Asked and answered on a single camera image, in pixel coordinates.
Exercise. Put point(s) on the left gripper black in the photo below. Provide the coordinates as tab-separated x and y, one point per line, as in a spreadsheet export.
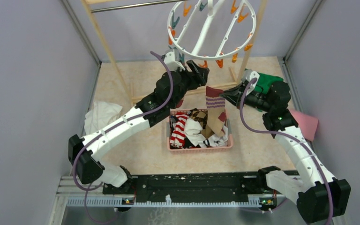
198	78

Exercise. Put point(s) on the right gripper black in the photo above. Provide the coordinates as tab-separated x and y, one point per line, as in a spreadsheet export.
234	96

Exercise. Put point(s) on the beige purple striped sock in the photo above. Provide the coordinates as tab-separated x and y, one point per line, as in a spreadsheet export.
216	110

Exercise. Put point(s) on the white round clip hanger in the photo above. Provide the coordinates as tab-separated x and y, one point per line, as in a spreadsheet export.
217	31

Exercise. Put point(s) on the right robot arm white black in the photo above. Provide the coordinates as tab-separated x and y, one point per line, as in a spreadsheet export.
319	195

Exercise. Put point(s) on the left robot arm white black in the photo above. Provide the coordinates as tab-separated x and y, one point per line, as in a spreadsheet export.
85	153

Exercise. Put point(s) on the orange clip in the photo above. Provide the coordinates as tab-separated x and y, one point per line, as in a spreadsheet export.
220	62
204	65

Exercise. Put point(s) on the green cloth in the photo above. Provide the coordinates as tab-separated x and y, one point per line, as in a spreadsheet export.
264	82

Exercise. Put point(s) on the brown argyle sock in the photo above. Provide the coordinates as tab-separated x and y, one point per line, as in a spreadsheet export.
200	116

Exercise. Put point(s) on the pink plastic basket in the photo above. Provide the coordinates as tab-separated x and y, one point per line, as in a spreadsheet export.
188	146

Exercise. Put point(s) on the white black sock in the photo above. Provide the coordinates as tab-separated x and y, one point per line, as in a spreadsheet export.
192	131

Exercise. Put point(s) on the red white striped sock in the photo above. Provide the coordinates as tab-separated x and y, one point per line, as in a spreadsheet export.
177	138

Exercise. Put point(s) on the pink cloth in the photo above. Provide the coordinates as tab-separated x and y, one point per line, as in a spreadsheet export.
308	124

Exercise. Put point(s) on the white cloth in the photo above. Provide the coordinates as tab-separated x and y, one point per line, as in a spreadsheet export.
102	114

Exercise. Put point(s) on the metal rack rod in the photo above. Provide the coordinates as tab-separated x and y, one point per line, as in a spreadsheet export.
106	9

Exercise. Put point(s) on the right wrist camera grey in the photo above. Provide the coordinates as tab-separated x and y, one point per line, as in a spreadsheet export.
250	79

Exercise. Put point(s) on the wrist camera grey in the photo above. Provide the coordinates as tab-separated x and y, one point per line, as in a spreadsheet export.
250	79
172	59

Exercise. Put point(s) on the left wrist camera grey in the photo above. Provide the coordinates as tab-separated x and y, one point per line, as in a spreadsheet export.
172	59

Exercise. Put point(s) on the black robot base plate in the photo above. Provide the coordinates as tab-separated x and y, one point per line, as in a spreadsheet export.
222	187

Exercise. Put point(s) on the wooden drying rack frame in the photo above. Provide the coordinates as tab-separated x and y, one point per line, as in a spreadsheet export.
213	8

